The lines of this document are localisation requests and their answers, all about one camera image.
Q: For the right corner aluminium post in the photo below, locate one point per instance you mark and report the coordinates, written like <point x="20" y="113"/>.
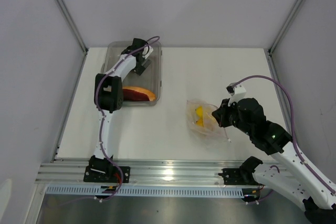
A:
<point x="290" y="18"/>

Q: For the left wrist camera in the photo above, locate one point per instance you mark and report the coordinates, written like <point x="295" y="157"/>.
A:
<point x="147" y="51"/>

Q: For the corner aluminium post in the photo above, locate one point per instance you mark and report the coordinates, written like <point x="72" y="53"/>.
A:
<point x="290" y="18"/>
<point x="71" y="24"/>

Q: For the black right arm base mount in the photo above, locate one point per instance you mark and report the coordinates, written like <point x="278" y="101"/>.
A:
<point x="239" y="174"/>

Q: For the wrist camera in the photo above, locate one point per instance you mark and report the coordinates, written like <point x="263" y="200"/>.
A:
<point x="147" y="51"/>
<point x="237" y="93"/>

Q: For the clear plastic food bin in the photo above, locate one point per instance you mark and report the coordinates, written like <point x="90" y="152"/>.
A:
<point x="150" y="79"/>

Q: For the clear zip top bag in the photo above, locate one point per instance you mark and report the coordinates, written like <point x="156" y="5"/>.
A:
<point x="210" y="132"/>

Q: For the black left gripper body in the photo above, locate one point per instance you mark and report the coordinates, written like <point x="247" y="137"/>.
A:
<point x="139" y="64"/>

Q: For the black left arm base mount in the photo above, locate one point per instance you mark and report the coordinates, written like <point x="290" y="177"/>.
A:
<point x="92" y="175"/>

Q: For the yellow lemon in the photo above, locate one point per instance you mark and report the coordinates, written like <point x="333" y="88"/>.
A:
<point x="199" y="112"/>

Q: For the left corner aluminium post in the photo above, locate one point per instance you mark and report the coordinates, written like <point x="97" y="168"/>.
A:
<point x="71" y="24"/>

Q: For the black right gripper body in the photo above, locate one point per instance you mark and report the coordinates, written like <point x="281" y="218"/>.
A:
<point x="230" y="115"/>

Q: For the white slotted cable duct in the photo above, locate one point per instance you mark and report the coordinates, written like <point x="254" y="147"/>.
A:
<point x="147" y="191"/>

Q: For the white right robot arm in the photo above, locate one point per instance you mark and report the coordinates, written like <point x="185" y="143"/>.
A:
<point x="310" y="189"/>

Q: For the aluminium table edge rail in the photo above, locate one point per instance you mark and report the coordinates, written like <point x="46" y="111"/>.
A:
<point x="157" y="173"/>

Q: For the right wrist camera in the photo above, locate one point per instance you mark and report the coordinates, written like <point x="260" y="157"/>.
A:
<point x="237" y="93"/>

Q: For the red yellow mango slice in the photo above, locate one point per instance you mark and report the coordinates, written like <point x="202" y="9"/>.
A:
<point x="138" y="94"/>

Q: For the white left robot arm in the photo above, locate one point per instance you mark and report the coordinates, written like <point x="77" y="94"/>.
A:
<point x="108" y="98"/>

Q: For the orange yellow potato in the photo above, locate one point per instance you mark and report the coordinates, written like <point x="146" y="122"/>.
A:
<point x="199" y="123"/>

